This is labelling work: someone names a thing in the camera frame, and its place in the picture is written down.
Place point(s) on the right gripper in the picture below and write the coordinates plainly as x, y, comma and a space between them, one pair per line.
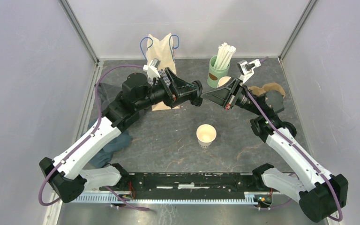
230, 92

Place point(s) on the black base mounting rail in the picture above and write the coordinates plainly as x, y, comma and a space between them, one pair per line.
189, 185

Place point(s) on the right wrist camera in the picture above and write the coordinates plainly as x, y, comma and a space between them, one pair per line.
247, 69

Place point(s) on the brown cardboard cup carrier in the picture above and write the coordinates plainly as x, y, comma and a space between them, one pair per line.
270, 87

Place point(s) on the blue cloth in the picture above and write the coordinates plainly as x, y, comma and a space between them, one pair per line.
105, 155

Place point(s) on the black plastic cup lid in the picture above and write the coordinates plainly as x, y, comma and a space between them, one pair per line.
196, 98

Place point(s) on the stack of paper cups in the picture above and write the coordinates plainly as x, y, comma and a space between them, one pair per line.
222, 81

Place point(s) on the green straw holder cup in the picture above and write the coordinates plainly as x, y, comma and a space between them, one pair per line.
214, 75

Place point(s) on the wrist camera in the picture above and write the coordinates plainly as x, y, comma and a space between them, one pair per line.
247, 69
151, 69

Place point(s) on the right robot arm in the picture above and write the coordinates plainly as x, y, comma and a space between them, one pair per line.
319, 193

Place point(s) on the white paper coffee cup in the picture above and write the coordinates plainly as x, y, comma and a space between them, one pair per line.
206, 134

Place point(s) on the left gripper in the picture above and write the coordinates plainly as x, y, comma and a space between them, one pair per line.
181, 87

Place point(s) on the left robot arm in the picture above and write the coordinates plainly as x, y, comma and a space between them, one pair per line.
66, 174

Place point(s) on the white wrapped straws bundle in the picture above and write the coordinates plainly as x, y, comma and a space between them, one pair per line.
224, 55

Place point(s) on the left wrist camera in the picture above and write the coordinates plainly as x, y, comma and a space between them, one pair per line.
151, 69

